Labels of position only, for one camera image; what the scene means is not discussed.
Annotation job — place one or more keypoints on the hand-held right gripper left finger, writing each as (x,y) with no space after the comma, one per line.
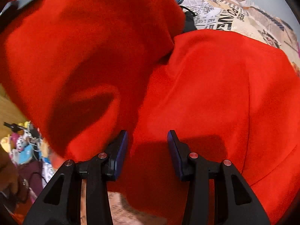
(121,154)

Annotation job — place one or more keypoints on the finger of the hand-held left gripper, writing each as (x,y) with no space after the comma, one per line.
(21,1)

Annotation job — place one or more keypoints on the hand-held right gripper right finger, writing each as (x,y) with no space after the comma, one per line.
(174,154)

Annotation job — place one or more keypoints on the red zip jacket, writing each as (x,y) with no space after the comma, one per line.
(211,86)

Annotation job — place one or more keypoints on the maroon cloth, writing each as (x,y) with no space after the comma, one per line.
(30,175)

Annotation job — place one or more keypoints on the black cloth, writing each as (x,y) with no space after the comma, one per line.
(188,21)

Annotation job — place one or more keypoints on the printed blanket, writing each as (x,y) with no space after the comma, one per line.
(234,9)

